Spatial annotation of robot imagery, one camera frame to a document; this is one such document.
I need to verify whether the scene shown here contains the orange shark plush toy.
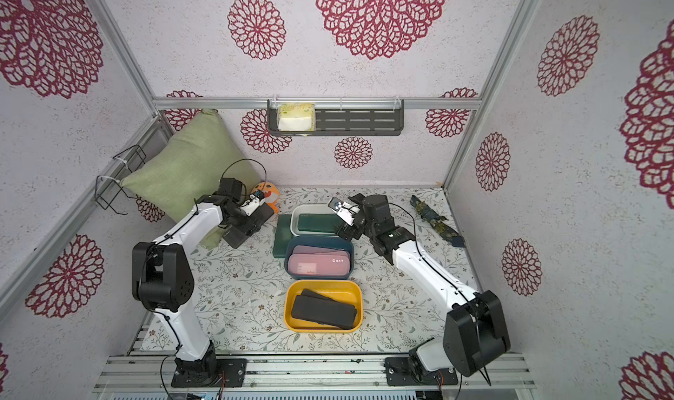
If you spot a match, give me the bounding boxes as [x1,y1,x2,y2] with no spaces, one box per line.
[252,182,280,214]

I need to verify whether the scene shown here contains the pink pencil case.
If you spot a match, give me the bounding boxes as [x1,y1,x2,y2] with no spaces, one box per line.
[291,245,349,256]
[287,251,351,277]

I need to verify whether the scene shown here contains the yellow white sponge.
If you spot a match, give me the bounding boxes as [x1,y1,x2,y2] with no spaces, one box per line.
[277,103,316,132]

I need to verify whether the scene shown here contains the white storage box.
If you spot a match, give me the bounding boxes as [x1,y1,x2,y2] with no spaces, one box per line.
[291,204,336,236]

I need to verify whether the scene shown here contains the yellow storage box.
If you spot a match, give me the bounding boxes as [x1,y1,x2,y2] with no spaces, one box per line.
[284,280,364,333]

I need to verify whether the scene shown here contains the folded dark floral umbrella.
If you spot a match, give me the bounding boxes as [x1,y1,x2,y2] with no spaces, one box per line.
[410,196,466,248]

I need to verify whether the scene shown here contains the black wire wall rack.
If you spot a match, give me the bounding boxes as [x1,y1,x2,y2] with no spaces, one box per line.
[93,144,147,216]

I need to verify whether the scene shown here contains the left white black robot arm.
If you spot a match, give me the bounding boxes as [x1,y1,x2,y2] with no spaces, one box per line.
[132,178,274,382]

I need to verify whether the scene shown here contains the black pencil case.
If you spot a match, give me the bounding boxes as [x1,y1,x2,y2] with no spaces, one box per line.
[223,226,260,249]
[301,289,335,302]
[291,295,357,330]

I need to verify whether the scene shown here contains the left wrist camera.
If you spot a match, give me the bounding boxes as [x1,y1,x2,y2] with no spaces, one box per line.
[240,190,266,217]

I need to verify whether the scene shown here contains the green square pillow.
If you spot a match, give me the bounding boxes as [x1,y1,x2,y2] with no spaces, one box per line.
[122,111,259,248]

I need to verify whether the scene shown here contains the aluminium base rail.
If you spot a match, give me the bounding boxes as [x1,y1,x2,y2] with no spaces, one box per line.
[92,354,536,394]

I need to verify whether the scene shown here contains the teal storage box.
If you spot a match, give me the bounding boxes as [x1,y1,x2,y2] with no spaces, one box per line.
[284,235,355,280]

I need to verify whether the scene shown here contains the dark wall shelf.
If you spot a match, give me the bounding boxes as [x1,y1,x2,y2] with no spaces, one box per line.
[267,99,405,137]

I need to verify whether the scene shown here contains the green pencil case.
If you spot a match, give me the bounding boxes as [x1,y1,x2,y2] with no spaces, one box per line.
[272,214,294,259]
[297,214,343,234]

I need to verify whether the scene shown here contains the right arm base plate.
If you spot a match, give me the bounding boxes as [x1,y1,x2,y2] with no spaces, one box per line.
[384,356,459,387]

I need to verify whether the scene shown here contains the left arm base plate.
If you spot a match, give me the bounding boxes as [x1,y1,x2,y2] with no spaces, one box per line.
[170,359,247,389]

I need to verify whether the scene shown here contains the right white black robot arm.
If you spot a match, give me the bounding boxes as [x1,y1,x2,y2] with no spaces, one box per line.
[328,194,511,380]

